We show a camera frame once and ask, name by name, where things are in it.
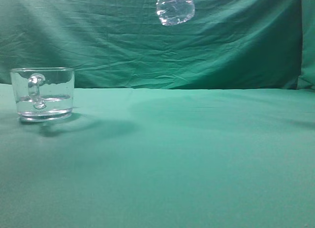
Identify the clear plastic water bottle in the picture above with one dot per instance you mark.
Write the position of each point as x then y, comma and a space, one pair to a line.
173, 12

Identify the green table cloth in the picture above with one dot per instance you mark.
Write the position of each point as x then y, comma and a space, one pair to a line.
162, 159

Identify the clear glass mug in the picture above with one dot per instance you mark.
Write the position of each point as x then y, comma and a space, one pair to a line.
43, 94

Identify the green backdrop cloth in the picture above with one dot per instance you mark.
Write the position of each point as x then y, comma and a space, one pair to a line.
228, 44

